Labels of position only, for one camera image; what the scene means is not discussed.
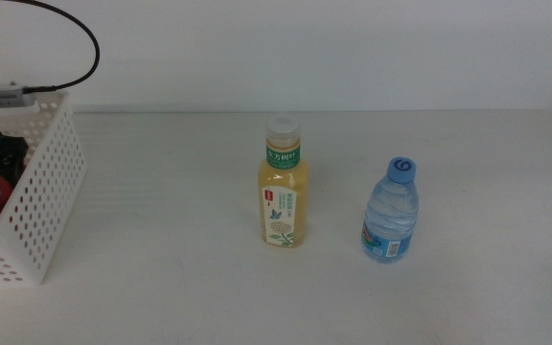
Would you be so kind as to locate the yellow tea bottle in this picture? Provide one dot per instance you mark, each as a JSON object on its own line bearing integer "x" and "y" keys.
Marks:
{"x": 283, "y": 191}

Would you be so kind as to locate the clear water bottle blue cap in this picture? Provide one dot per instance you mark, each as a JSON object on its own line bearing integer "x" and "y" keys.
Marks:
{"x": 391, "y": 215}

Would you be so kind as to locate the white perforated plastic basket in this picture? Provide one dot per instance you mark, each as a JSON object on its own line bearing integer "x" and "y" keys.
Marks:
{"x": 46, "y": 191}

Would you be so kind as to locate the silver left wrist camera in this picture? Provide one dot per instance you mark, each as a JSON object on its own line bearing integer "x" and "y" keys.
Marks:
{"x": 3, "y": 97}

